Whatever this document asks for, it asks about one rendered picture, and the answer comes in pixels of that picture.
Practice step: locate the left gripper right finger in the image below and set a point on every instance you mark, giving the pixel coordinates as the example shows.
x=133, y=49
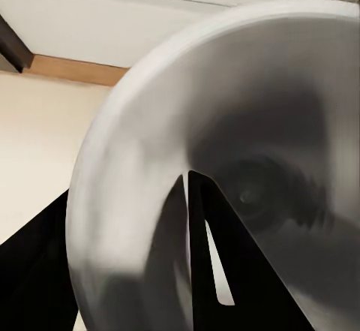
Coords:
x=262, y=302

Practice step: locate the coffee cup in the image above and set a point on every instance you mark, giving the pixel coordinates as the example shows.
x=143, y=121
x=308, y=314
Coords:
x=264, y=99

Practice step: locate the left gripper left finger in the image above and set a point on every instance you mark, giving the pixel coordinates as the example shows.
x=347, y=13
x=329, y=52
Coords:
x=35, y=285

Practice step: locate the fridge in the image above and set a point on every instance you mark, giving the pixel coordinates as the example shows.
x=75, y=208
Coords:
x=109, y=32

